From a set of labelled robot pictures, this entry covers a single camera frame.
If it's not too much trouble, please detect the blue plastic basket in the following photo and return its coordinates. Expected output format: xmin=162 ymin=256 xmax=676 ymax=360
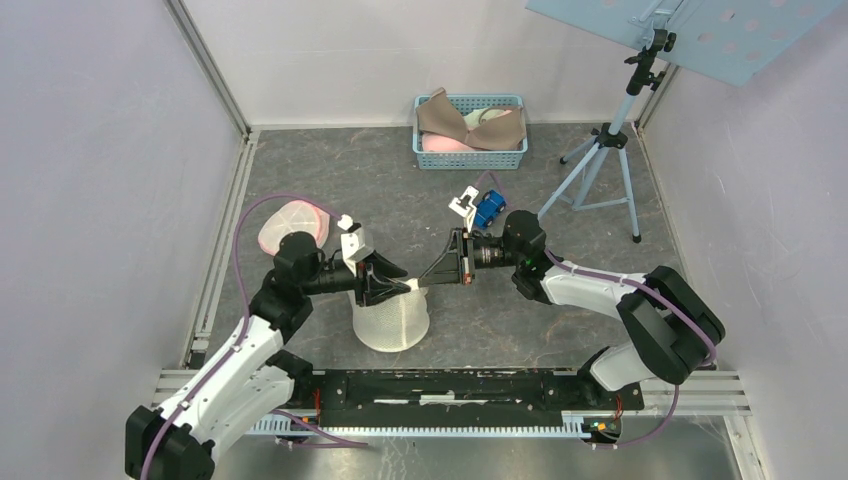
xmin=412 ymin=88 xmax=529 ymax=170

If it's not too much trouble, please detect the blue tripod stand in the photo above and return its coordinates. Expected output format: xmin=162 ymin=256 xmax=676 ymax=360
xmin=538 ymin=29 xmax=677 ymax=244

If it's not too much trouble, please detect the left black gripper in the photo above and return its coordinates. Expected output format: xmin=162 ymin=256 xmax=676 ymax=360
xmin=301 ymin=250 xmax=410 ymax=308

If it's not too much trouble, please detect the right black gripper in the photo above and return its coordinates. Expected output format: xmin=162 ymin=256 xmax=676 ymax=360
xmin=418 ymin=228 xmax=522 ymax=288

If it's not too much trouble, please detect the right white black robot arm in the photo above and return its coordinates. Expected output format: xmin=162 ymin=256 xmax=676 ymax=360
xmin=418 ymin=210 xmax=726 ymax=408

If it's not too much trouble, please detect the light blue perforated board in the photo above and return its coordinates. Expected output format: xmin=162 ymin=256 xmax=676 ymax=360
xmin=526 ymin=0 xmax=843 ymax=87

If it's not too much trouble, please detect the blue toy car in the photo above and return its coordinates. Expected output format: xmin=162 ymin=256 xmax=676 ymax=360
xmin=474 ymin=190 xmax=507 ymax=230

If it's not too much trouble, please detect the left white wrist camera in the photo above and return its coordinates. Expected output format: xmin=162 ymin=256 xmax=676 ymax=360
xmin=337 ymin=214 xmax=375 ymax=275

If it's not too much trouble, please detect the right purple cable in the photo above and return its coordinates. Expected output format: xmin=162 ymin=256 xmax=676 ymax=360
xmin=471 ymin=170 xmax=719 ymax=451

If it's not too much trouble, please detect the purple cable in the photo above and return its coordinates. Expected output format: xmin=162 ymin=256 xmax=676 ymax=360
xmin=139 ymin=193 xmax=372 ymax=480
xmin=471 ymin=170 xmax=719 ymax=451

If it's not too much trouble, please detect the light blue cable rail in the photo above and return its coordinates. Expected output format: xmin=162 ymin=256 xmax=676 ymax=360
xmin=246 ymin=414 xmax=591 ymax=440

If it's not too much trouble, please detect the pink cloth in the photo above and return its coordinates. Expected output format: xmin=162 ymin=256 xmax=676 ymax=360
xmin=421 ymin=132 xmax=468 ymax=153

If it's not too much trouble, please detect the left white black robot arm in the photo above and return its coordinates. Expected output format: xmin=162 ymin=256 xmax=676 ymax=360
xmin=124 ymin=228 xmax=427 ymax=479

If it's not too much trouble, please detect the beige padded bra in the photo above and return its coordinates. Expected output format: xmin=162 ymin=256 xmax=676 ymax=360
xmin=416 ymin=88 xmax=527 ymax=151

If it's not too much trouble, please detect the light green cloth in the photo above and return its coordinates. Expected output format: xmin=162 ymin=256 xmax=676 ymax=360
xmin=464 ymin=107 xmax=511 ymax=130

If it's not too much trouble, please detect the white round tub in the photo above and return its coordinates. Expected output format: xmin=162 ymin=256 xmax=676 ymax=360
xmin=348 ymin=279 xmax=430 ymax=353

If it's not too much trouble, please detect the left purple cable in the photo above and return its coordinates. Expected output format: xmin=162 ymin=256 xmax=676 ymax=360
xmin=139 ymin=193 xmax=372 ymax=480

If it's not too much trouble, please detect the white mesh laundry bag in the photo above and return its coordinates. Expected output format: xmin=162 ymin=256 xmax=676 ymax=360
xmin=257 ymin=200 xmax=331 ymax=256

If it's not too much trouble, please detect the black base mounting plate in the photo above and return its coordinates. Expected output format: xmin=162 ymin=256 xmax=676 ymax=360
xmin=286 ymin=369 xmax=645 ymax=428

